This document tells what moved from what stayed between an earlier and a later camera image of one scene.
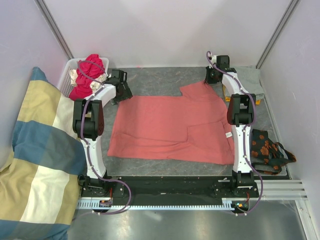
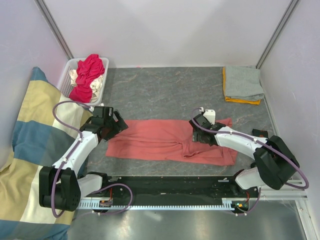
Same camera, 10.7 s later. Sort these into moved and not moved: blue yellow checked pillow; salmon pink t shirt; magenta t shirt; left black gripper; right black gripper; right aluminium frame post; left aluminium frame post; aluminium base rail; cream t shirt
Moved: left black gripper; right black gripper; salmon pink t shirt
Not moved: aluminium base rail; left aluminium frame post; blue yellow checked pillow; right aluminium frame post; magenta t shirt; cream t shirt
